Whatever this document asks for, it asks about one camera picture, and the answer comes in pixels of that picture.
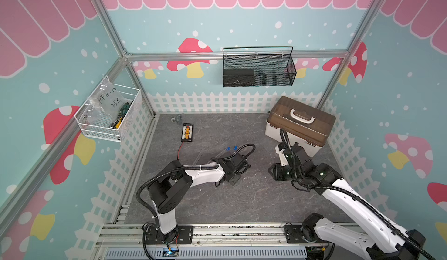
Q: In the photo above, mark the brown lid storage box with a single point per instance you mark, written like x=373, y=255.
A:
x=305, y=125

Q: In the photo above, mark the clear test tube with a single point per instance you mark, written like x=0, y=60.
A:
x=221, y=153
x=196, y=161

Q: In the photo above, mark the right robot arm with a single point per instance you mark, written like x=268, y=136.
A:
x=382, y=238

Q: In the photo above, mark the black box with orange connectors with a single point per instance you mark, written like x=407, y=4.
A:
x=187, y=132

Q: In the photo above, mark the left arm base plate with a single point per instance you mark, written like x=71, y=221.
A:
x=179, y=235

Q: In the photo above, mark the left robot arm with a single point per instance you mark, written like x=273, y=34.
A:
x=164, y=192

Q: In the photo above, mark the clear plastic bag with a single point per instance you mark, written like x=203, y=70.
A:
x=103, y=104

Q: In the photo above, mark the black wire mesh basket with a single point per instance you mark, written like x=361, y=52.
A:
x=273, y=66

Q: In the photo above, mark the green yellow tool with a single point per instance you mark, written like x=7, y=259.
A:
x=121, y=115

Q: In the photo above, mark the white wire basket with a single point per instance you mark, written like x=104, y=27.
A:
x=132, y=96

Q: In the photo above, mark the black box in mesh basket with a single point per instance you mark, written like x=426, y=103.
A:
x=238, y=78

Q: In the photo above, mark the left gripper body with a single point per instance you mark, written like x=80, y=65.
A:
x=234, y=179

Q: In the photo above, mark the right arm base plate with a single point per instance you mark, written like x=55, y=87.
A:
x=296, y=234

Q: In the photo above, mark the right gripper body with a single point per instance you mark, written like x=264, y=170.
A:
x=284, y=173

